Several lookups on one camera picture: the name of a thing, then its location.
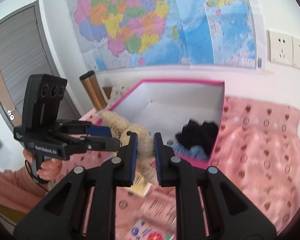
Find colourful wall map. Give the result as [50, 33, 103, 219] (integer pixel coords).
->
[66, 0, 265, 72]

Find beige teddy bear plush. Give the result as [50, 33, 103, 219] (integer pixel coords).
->
[100, 110, 158, 184]

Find pink cardboard box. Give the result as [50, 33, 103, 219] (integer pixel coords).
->
[99, 78, 225, 170]

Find yellow tissue pack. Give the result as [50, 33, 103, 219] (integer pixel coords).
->
[125, 173, 153, 197]

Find black fabric scrunchie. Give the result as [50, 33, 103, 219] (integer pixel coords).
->
[175, 119, 219, 157]

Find person's left hand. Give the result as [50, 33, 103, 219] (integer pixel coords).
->
[23, 149, 62, 184]

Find pink patterned blanket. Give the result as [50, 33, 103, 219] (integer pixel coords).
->
[57, 96, 300, 240]

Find blue checkered cloth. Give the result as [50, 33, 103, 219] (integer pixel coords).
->
[172, 144, 209, 160]

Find brown wooden headboard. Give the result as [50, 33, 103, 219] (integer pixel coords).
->
[102, 87, 113, 102]

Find copper thermos tumbler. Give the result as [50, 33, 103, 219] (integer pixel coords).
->
[79, 70, 107, 111]

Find floral tissue pack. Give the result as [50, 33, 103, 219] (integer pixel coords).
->
[124, 220, 175, 240]

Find grey wooden door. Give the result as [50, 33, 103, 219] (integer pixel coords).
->
[0, 0, 83, 128]

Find pink sleeved left forearm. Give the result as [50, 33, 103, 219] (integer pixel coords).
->
[0, 166, 46, 213]

